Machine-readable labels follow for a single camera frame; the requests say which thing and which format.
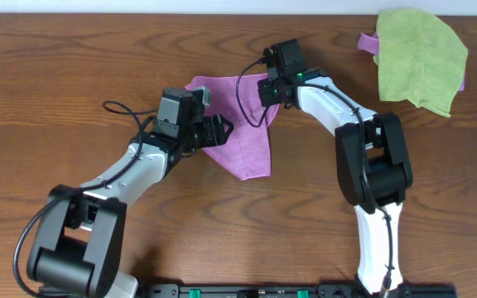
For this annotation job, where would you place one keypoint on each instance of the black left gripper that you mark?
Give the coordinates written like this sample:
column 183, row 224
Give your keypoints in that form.
column 213, row 127

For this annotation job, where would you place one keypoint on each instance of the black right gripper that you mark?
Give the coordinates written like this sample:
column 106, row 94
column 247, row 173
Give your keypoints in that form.
column 268, row 97

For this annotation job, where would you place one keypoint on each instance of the purple microfiber cloth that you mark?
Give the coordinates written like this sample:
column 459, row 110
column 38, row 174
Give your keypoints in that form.
column 247, row 153

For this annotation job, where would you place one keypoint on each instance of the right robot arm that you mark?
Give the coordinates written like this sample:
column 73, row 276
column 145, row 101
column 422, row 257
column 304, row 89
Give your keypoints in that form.
column 372, row 163

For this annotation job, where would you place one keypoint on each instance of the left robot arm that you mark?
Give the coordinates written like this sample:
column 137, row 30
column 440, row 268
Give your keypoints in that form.
column 78, row 243

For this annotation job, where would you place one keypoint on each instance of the green microfiber cloth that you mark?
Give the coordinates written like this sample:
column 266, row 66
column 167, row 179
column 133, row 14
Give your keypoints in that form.
column 420, row 59

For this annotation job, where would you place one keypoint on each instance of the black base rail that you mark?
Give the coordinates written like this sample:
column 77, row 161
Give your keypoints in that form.
column 324, row 290

